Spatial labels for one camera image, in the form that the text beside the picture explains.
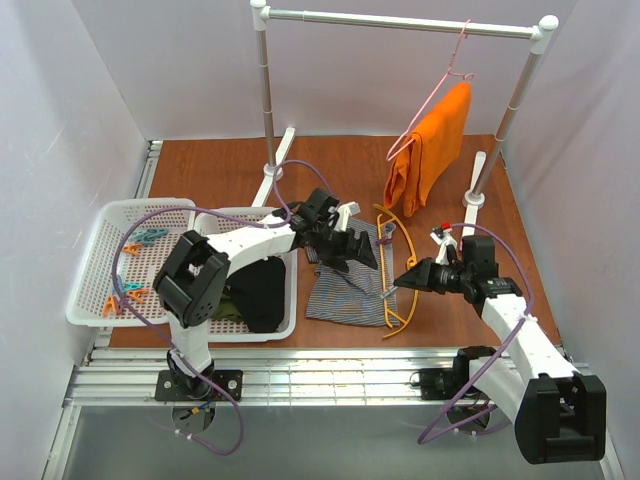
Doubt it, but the yellow plastic hanger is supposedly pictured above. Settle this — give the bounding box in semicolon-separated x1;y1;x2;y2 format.
373;204;418;341

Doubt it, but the white clothespin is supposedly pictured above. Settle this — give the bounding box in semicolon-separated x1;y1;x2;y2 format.
380;287;396;299

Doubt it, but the grey striped underwear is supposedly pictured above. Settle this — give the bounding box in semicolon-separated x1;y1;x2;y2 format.
300;214;401;329

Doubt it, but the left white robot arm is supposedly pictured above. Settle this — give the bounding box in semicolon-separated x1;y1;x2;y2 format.
153;188;378;399

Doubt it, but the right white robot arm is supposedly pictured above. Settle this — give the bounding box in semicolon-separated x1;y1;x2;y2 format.
394;233;607;464

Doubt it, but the black garment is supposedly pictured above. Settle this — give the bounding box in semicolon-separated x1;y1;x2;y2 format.
226;257;286;333

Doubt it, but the orange towel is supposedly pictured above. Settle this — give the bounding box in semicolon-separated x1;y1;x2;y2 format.
383;82;472;217

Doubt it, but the silver clothes rack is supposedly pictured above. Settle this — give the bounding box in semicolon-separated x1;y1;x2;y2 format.
250;1;560;236

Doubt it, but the olive green garment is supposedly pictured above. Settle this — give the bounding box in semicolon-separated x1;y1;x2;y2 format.
210;294;243;323

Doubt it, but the white laundry basket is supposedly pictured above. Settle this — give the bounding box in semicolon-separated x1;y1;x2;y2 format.
192;207;299;344

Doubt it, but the teal clothespin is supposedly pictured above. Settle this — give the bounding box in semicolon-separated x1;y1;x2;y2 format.
128;228;168;247

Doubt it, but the orange clothespin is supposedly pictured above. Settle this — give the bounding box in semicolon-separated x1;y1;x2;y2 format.
121;243;144;257
102;295;122;317

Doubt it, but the white clothespin basket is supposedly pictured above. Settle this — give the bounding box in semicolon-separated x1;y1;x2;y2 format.
66;197;195;328

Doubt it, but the blue clothespin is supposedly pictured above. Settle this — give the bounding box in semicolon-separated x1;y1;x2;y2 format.
116;276;142;294

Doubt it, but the orange clothespin front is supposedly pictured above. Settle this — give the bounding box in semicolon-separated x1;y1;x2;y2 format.
102;295;122;317

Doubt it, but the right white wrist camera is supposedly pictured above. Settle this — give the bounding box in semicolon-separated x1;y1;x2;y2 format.
430;223;458;265

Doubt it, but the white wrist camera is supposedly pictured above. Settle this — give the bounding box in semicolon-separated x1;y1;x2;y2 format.
334;201;360;232
430;223;458;265

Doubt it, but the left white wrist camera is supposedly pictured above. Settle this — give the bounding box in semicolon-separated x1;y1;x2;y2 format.
334;201;360;232

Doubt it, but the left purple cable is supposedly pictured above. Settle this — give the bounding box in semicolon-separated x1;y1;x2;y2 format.
112;159;334;456

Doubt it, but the purple cable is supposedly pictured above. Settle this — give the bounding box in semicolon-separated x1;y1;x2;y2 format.
417;223;536;445
112;159;334;456

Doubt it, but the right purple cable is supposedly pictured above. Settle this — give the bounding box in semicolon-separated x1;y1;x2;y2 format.
417;223;536;445

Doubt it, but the pink wire hanger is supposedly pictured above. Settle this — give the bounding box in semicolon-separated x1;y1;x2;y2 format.
385;19;475;162

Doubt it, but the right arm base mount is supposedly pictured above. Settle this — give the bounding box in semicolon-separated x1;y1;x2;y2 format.
409;368;460;401

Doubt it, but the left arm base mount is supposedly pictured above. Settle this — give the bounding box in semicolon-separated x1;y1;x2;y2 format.
154;370;244;402

